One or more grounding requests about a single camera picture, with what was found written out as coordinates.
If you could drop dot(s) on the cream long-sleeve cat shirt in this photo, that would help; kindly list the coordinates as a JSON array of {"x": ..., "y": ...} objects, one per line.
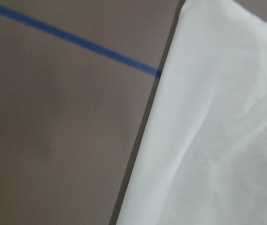
[{"x": 203, "y": 155}]

